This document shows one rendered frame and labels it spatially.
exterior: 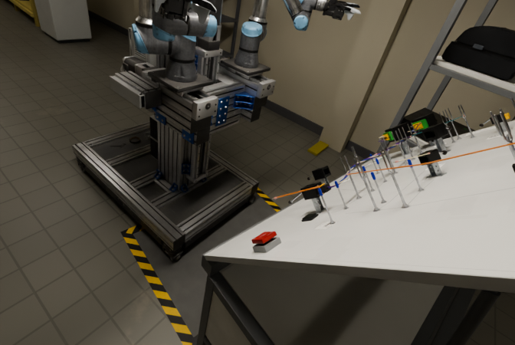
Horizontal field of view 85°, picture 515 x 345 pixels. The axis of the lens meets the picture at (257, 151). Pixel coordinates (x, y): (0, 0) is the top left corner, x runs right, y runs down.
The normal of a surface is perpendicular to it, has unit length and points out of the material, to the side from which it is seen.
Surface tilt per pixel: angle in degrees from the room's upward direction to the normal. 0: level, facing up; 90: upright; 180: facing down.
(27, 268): 0
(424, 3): 90
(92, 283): 0
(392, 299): 0
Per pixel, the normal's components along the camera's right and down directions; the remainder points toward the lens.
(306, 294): 0.18, -0.81
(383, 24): -0.61, 0.35
